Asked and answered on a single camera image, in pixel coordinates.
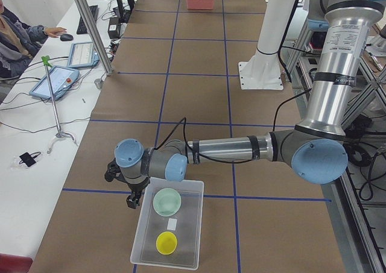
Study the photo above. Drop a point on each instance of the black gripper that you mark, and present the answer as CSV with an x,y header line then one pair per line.
x,y
136,189

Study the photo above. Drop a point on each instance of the pale green ceramic bowl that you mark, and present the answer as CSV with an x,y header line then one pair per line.
x,y
167,202

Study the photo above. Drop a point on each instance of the yellow plastic cup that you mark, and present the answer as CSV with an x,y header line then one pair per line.
x,y
166,243

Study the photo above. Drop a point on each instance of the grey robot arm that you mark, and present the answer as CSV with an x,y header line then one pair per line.
x,y
313,148

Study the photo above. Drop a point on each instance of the translucent white plastic box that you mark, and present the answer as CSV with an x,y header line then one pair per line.
x,y
188,231

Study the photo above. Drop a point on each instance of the black power adapter box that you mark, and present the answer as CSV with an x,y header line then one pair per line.
x,y
114,28

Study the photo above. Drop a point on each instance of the seated person's hand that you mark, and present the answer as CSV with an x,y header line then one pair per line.
x,y
54,32

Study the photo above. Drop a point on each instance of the small black device on table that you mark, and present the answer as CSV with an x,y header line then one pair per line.
x,y
29,159

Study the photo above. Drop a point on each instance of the near teach pendant tablet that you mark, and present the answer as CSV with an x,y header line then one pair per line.
x,y
62,78

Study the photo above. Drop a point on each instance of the teach pendant tablet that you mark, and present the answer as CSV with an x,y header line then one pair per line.
x,y
82,55
62,78

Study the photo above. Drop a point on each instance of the red object at corner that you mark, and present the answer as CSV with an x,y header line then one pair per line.
x,y
11,263

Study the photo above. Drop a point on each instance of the far teach pendant tablet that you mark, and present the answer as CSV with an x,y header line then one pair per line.
x,y
82,55

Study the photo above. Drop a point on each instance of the metal stand with green clip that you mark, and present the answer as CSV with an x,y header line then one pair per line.
x,y
61,134

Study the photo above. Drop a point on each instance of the black computer mouse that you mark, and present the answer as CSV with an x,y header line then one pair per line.
x,y
65,37

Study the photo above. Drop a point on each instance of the seated person in jacket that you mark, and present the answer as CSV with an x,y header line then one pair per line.
x,y
19,43

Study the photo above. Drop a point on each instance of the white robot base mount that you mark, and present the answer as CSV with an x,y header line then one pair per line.
x,y
262,71

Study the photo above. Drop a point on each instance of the aluminium frame post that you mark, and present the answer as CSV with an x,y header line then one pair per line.
x,y
92,29

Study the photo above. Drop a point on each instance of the aluminium frame rails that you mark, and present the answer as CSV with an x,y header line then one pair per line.
x,y
359,195

